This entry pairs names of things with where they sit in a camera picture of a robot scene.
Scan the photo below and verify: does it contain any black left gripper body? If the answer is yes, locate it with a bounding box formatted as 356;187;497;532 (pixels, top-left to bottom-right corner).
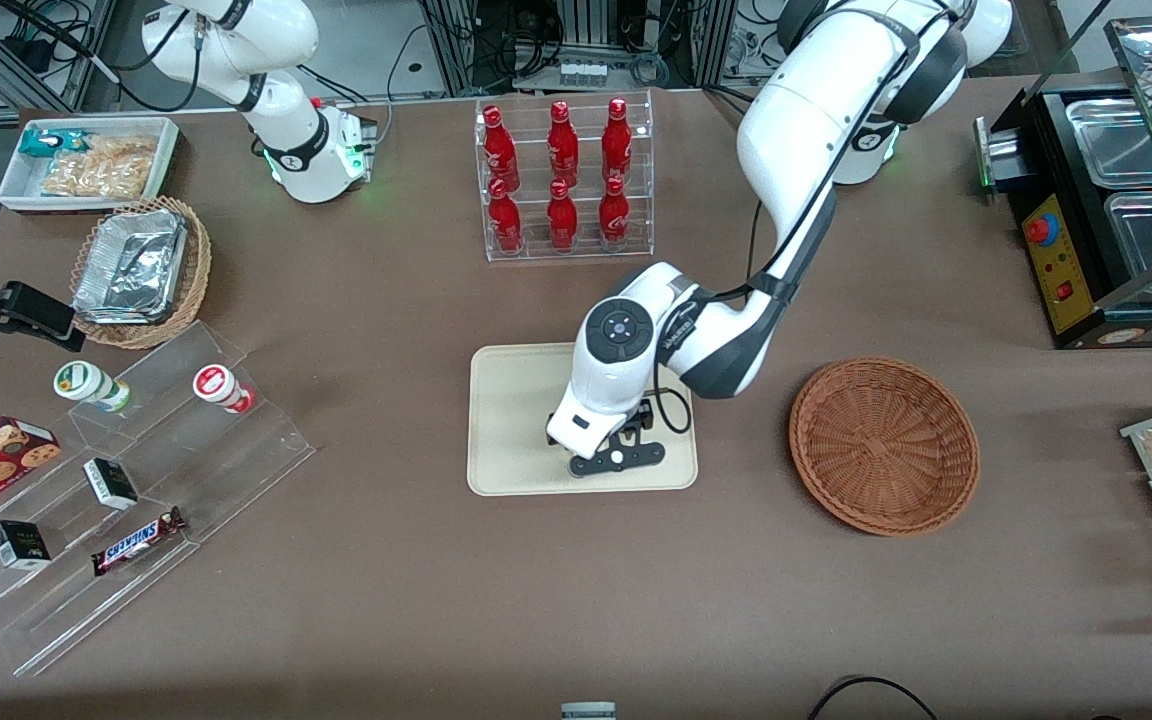
547;397;659;459

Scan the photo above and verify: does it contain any beige plastic tray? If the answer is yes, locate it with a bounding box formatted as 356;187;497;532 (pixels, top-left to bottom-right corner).
466;340;700;498

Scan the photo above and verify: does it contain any oval wicker basket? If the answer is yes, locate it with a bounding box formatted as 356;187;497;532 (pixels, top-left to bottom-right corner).
68;195;214;351

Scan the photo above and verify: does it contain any round brown wicker basket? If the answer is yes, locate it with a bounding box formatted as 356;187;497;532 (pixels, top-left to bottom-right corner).
788;356;982;539

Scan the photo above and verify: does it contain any green lid yogurt bottle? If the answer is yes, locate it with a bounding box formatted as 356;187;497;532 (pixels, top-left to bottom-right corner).
52;359;133;414

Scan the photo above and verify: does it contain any stack of foil trays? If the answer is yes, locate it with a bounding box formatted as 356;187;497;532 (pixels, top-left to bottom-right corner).
72;207;190;326

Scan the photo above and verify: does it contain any white rectangular plastic bin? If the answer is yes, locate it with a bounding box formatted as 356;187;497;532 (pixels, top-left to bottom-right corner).
0;116;181;215

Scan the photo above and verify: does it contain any clear bag of chips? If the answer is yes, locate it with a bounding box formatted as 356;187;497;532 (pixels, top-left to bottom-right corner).
40;134;159;200

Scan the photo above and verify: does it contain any teal snack packet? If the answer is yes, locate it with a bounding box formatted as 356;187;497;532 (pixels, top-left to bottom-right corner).
18;127;88;160

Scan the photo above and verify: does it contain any small black carton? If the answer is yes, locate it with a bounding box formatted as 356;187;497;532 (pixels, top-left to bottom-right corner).
0;519;53;572
82;457;140;513

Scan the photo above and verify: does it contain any red lid yogurt bottle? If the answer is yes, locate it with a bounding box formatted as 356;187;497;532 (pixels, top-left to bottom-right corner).
191;363;256;416

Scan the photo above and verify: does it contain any red cola bottle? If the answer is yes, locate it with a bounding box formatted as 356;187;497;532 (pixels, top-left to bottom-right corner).
546;178;580;254
546;100;581;187
482;104;521;192
597;176;632;250
601;97;634;184
487;178;525;254

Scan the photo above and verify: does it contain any clear acrylic bottle rack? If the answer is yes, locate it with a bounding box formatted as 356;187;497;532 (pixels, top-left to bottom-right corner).
473;89;656;264

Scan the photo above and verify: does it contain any clear acrylic step shelf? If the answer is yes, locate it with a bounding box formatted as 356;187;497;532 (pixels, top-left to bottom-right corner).
0;319;318;679

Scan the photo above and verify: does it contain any snickers chocolate bar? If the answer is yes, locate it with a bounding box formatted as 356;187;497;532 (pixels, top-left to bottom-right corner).
90;505;188;578

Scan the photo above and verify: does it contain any grey socket box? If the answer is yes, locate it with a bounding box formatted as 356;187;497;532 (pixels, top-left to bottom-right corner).
557;58;610;90

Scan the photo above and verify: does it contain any black hot food display case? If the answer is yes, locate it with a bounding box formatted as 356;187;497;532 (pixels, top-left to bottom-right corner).
974;14;1152;351

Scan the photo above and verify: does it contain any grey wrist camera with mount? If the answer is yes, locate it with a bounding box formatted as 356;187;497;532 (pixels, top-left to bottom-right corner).
567;442;667;478

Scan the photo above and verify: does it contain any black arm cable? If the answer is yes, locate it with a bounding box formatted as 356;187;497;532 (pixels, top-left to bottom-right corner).
651;0;967;437

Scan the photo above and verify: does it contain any black cable loop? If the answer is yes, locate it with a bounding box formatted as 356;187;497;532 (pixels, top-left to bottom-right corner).
805;676;940;720

